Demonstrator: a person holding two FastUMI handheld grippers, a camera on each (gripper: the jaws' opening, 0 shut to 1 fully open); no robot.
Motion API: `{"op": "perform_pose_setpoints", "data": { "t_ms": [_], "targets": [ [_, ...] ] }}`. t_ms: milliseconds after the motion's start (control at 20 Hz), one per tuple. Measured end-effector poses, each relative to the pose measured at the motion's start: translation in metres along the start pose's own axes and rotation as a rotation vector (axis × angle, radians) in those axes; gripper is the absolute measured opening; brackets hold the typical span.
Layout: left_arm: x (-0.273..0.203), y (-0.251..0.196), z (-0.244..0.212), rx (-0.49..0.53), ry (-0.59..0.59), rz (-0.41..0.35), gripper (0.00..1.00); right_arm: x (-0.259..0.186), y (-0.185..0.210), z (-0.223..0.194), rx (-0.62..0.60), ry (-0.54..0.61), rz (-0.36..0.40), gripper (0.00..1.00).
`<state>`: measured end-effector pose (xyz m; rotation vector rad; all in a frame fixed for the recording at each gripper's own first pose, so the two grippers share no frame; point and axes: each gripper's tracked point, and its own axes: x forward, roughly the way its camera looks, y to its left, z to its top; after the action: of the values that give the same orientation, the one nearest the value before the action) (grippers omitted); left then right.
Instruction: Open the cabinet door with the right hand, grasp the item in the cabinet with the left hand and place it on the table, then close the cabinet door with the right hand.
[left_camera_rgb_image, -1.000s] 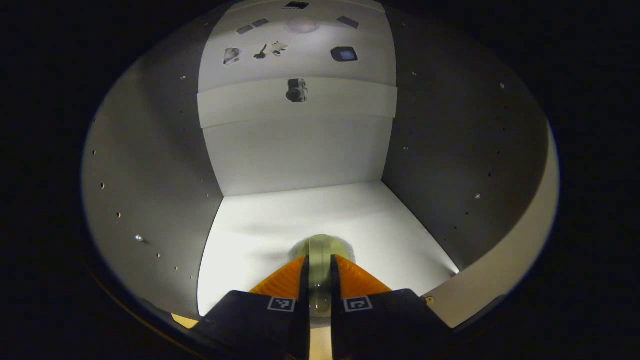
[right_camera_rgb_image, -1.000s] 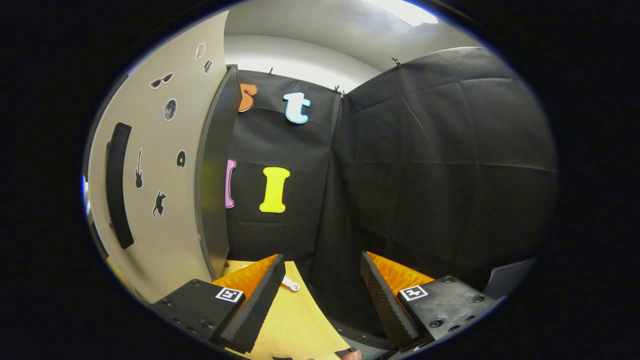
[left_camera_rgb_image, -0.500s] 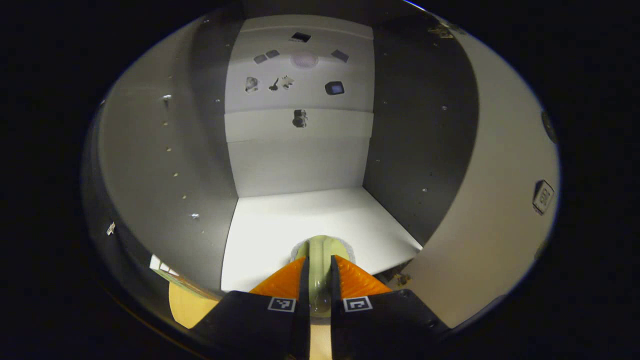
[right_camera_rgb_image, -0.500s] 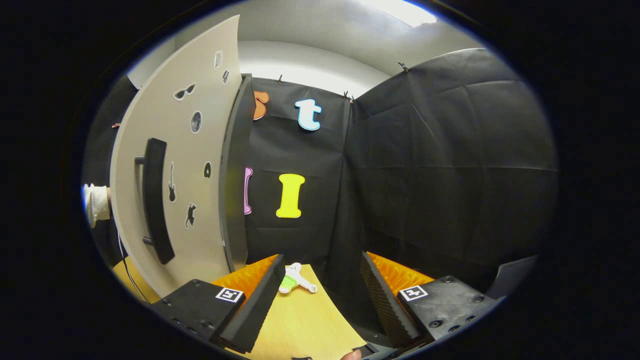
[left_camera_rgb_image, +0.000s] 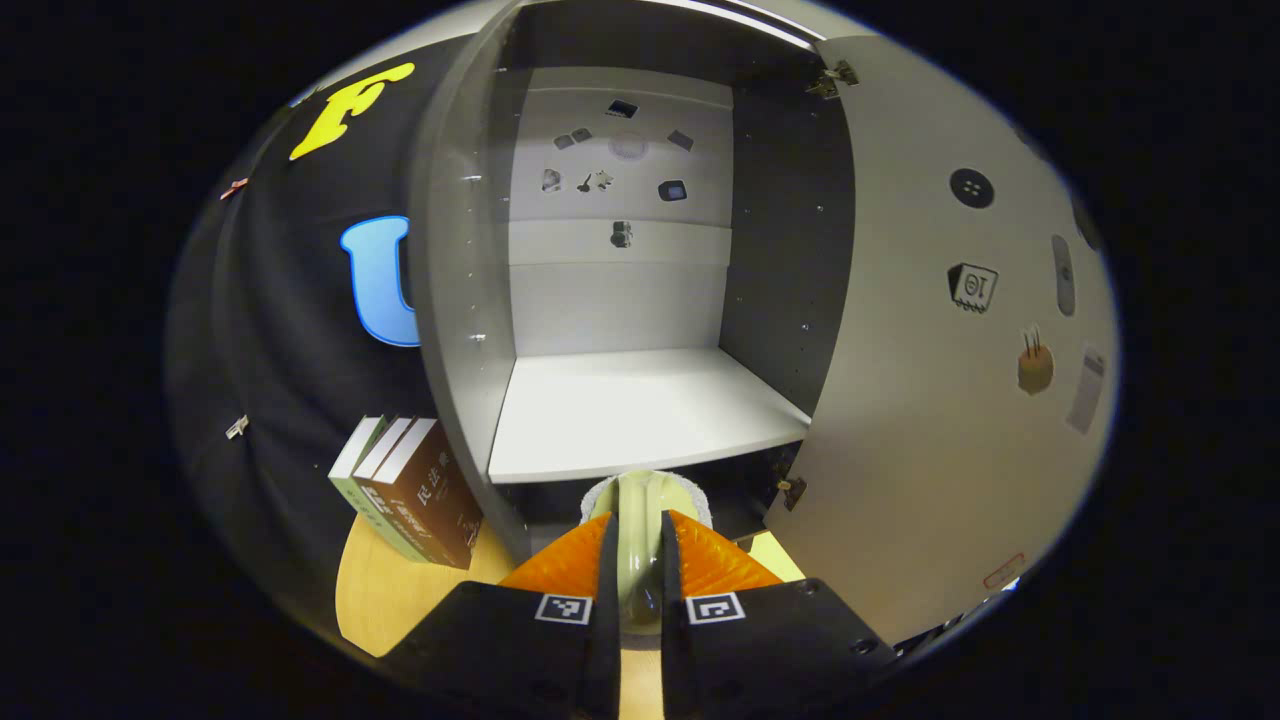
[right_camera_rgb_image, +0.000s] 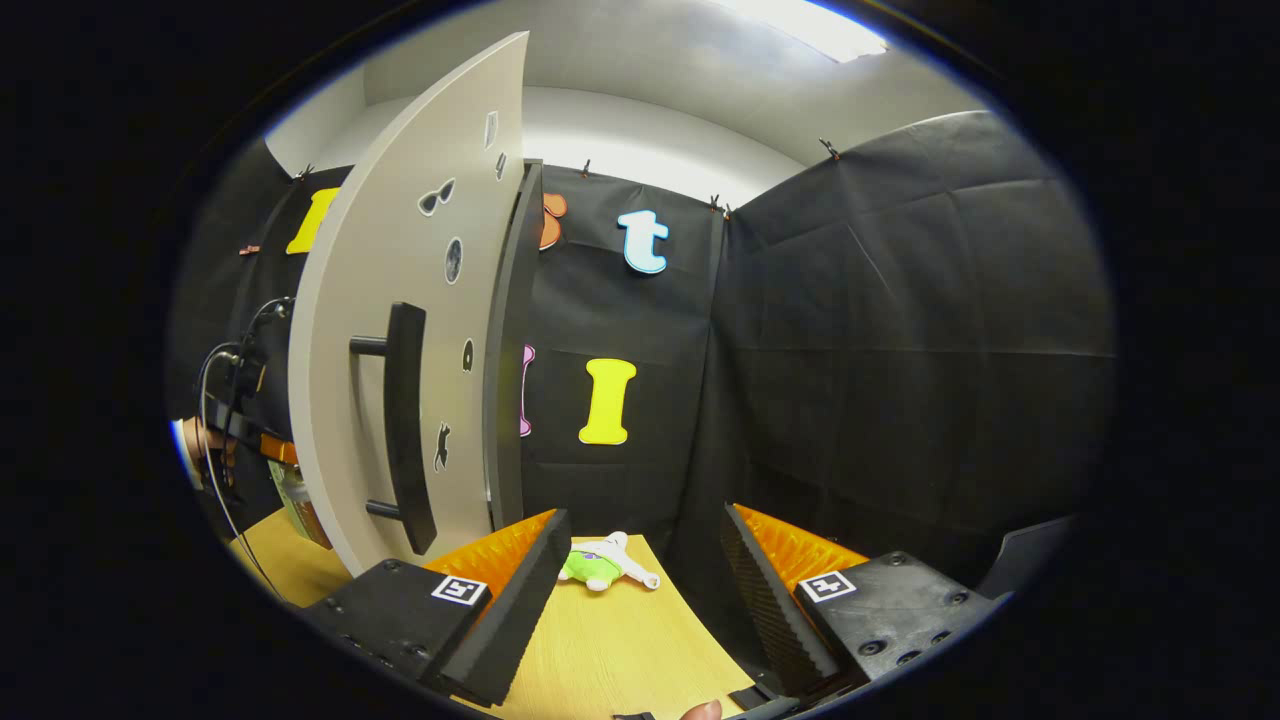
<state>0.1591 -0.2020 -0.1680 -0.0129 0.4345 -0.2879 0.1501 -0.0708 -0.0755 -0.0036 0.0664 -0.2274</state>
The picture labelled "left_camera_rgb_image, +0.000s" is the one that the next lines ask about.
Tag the metal door hinge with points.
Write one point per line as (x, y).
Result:
(835, 78)
(793, 490)

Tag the light green book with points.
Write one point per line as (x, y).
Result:
(352, 455)

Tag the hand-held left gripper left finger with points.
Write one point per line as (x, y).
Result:
(603, 650)

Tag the grey cabinet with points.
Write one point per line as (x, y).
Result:
(450, 300)

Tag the dark green book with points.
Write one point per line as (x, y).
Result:
(382, 455)

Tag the white cabinet shelf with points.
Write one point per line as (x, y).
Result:
(640, 410)

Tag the black backdrop cloth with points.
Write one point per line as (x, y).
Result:
(290, 300)

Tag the brown book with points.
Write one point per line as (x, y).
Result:
(440, 510)

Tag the red cloth clip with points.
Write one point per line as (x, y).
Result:
(234, 188)

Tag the silver cloth clip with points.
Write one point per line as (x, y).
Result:
(237, 428)

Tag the beige cabinet door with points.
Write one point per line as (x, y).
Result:
(900, 400)

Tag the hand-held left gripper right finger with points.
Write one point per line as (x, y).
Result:
(675, 650)

